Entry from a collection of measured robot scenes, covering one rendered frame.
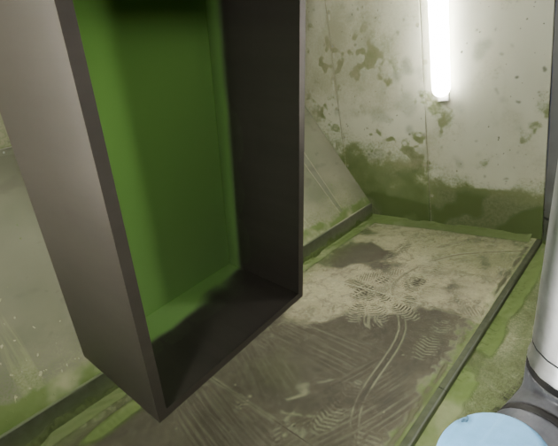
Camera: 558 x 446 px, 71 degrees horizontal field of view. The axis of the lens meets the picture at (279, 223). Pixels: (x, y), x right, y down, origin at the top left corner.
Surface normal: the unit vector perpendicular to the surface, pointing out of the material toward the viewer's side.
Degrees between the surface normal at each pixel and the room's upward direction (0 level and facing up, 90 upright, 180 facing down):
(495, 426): 14
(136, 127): 102
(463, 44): 90
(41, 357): 57
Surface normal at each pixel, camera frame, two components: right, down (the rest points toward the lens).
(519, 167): -0.68, 0.37
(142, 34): 0.79, 0.27
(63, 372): 0.50, -0.40
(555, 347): -0.93, 0.26
